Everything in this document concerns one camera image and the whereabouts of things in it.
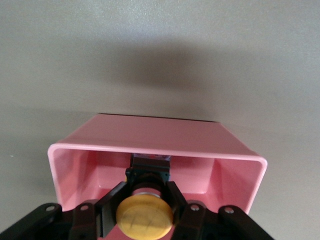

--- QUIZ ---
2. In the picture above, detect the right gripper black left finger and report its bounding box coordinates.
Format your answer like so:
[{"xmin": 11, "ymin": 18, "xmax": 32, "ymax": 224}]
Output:
[{"xmin": 0, "ymin": 181, "xmax": 131, "ymax": 240}]

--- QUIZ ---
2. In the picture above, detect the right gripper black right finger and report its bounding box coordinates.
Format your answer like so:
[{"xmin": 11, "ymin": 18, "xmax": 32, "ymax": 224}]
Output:
[{"xmin": 162, "ymin": 180, "xmax": 275, "ymax": 240}]

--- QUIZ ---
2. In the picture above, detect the yellow mushroom push button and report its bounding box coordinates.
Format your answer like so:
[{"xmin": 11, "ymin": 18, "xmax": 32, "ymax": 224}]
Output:
[{"xmin": 116, "ymin": 152, "xmax": 175, "ymax": 239}]

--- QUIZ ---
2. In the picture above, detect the pink plastic bin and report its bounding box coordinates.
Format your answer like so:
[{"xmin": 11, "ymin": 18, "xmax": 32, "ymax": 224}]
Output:
[{"xmin": 47, "ymin": 113, "xmax": 269, "ymax": 239}]

